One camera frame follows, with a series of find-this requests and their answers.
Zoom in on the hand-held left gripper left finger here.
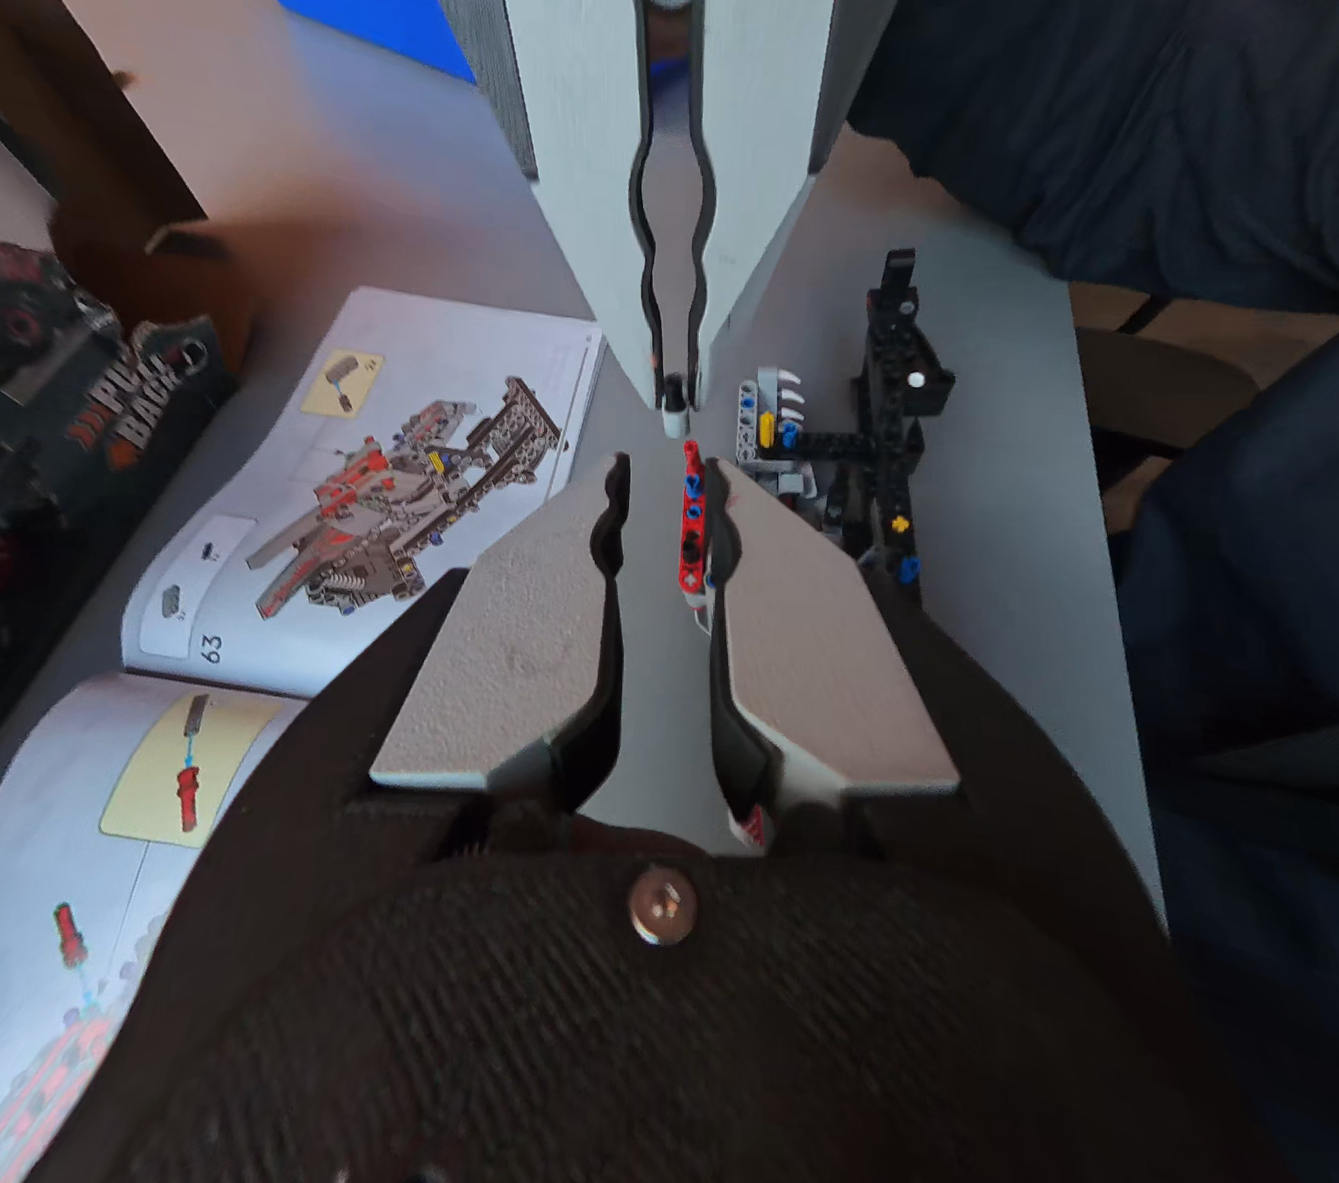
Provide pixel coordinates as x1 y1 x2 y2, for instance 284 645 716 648
368 451 631 814

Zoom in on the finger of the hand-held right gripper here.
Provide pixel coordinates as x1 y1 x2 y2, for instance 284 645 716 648
489 0 670 418
682 0 850 415

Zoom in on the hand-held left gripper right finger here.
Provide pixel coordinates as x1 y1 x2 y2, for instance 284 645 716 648
702 454 960 852

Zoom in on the lego truck chassis model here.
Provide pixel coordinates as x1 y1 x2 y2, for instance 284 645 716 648
677 249 955 634

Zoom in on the person's right forearm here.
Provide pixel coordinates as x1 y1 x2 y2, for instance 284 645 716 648
846 0 1339 311

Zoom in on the lego instruction booklet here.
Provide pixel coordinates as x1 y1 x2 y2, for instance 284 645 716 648
0 285 606 1183

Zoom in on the black lego set box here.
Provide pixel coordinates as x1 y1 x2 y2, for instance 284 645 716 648
0 20 257 724

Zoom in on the dark mesh office chair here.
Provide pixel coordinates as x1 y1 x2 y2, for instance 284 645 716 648
1071 292 1262 472

